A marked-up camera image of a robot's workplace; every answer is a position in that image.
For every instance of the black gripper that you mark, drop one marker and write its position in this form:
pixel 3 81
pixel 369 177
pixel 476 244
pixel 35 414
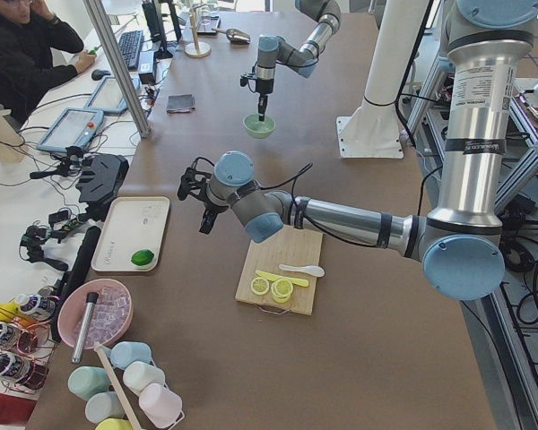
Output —
pixel 264 88
pixel 210 208

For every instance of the light green bowl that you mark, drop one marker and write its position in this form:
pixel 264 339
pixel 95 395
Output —
pixel 257 128

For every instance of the white ceramic spoon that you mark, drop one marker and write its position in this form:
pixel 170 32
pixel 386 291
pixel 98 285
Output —
pixel 312 270

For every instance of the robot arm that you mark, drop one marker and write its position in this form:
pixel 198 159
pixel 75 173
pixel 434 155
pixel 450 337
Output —
pixel 305 40
pixel 457 243

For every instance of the pink bowl with ice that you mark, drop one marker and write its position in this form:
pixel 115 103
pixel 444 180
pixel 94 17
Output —
pixel 112 313

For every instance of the metal scoop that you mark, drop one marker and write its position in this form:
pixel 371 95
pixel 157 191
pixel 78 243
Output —
pixel 234 36

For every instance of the cream rabbit tray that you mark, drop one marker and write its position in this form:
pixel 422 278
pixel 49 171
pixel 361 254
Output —
pixel 132 224

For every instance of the wooden mug tree stand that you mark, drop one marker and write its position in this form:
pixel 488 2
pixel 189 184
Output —
pixel 200 19

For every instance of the green lime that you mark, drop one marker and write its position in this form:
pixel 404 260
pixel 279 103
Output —
pixel 142 257

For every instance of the grey folded cloth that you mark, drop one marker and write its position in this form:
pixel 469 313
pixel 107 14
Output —
pixel 183 103

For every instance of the yellow plastic knife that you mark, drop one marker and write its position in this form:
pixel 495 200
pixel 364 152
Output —
pixel 274 277

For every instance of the bamboo cutting board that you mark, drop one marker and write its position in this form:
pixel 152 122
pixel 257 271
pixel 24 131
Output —
pixel 289 246

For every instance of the lemon slice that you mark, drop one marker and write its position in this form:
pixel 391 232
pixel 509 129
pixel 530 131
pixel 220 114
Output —
pixel 281 299
pixel 282 287
pixel 259 286

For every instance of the black keyboard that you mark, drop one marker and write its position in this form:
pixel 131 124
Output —
pixel 130 45

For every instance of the steel muddler black tip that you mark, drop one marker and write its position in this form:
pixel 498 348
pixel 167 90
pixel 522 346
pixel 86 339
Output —
pixel 91 300

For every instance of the teach pendant tablet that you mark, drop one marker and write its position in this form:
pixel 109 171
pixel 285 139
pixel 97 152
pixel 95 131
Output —
pixel 107 97
pixel 75 127

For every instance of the computer mouse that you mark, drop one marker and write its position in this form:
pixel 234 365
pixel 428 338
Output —
pixel 98 74

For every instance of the light blue cup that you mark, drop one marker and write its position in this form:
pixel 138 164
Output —
pixel 124 353

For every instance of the cream white cup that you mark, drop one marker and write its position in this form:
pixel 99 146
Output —
pixel 138 375

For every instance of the syrup bottle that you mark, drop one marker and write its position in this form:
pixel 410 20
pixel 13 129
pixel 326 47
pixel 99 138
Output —
pixel 14 339
pixel 23 371
pixel 35 306

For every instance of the pink cup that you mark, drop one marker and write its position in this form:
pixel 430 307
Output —
pixel 161 405

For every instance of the mint green cup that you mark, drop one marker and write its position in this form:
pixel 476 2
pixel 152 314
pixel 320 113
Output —
pixel 87 381

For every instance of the pale blue cup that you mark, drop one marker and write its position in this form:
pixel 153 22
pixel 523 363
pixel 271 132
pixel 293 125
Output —
pixel 102 406

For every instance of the yellow cup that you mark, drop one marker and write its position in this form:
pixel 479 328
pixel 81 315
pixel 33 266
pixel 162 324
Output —
pixel 114 424

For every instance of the seated person in black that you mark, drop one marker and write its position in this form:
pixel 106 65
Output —
pixel 38 52

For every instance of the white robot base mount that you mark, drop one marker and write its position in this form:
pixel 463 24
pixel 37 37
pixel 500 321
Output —
pixel 372 131

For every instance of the wooden rack handle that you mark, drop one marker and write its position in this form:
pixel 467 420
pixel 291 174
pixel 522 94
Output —
pixel 100 350

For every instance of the aluminium frame post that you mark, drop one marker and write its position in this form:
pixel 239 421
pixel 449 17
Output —
pixel 101 24

